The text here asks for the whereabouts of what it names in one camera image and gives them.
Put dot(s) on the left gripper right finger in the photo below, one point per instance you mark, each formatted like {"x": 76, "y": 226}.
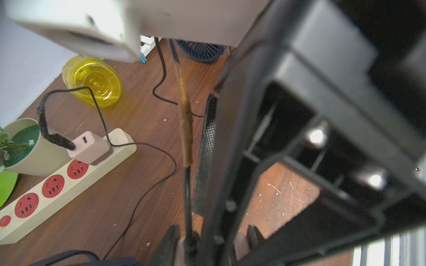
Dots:
{"x": 254, "y": 237}

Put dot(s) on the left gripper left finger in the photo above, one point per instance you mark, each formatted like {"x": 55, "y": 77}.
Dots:
{"x": 164, "y": 254}

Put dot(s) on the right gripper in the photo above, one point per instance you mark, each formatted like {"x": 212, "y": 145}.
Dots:
{"x": 336, "y": 91}

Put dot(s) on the pink USB plug adapter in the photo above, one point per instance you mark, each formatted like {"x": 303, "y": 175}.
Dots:
{"x": 90, "y": 148}

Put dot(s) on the beige red power strip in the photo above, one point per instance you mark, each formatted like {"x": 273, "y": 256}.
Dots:
{"x": 42, "y": 201}

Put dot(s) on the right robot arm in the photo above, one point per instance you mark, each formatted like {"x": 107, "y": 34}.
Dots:
{"x": 112, "y": 30}

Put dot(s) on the beige pot white flowers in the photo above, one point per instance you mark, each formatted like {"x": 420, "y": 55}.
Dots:
{"x": 31, "y": 154}

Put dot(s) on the blue white plant shelf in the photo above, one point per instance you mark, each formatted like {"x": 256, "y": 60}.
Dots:
{"x": 147, "y": 44}

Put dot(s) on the yellow spray bottle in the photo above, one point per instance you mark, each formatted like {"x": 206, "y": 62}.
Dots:
{"x": 96, "y": 74}

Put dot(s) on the yellow green handled tool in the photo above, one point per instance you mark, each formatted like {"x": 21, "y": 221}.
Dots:
{"x": 8, "y": 181}

